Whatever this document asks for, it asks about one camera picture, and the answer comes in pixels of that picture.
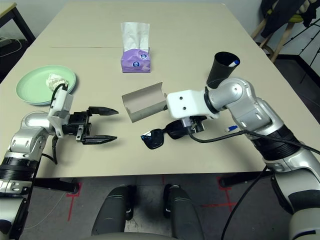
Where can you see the grey glasses case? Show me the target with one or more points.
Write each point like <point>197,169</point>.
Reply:
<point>142,100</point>

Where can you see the black table foot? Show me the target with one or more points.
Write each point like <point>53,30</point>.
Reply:
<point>240,178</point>
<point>55,185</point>

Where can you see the beige side table black frame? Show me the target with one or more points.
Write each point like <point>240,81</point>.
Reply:
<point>6,10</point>

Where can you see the black sunglasses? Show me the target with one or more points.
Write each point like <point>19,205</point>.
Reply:
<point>155,140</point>

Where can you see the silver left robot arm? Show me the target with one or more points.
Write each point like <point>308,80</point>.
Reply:
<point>27,135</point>

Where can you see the dark grey robot left leg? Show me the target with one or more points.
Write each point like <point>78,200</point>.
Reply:
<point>110,215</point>

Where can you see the white tissue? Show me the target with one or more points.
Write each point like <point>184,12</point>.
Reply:
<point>53,81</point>

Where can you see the purple tissue pack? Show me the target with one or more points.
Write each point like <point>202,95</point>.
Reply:
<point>135,63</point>

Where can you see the dark grey robot leg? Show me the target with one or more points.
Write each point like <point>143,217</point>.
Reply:
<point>185,215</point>
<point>110,215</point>

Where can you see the light blue plate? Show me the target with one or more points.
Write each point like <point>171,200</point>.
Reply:
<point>41,104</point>

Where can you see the black jacket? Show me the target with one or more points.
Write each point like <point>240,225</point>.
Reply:
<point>275,15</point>

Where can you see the grey power strip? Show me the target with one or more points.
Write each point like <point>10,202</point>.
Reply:
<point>5,41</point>

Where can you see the yellow-green cloth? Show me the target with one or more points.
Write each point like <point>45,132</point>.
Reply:
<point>296,18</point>

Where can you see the white whiteboard marker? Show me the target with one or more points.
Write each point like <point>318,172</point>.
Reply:
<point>231,128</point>
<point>233,63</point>

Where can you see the wooden stool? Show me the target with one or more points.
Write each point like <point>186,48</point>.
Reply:
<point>282,40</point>

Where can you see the red floor tape mark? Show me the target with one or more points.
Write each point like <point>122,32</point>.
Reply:
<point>71,205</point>

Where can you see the black tripod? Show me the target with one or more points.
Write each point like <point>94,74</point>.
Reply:
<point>310,65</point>

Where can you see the light green plate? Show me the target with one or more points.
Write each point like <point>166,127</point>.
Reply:
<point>30,85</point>

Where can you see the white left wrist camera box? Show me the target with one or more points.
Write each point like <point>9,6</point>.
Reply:
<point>61,102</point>

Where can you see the black cup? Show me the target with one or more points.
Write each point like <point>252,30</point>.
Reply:
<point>220,70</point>

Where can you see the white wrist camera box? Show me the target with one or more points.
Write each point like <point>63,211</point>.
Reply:
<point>61,102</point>
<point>187,102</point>

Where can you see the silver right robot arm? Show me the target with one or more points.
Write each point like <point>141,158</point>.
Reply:
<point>240,100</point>

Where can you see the dark grey robot right leg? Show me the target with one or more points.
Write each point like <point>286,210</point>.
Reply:
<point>185,215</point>

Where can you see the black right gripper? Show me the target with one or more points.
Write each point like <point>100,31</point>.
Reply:
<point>197,123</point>

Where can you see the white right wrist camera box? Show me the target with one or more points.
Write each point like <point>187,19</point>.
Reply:
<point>187,102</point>

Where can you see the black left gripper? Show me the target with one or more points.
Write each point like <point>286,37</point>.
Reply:
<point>77,123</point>

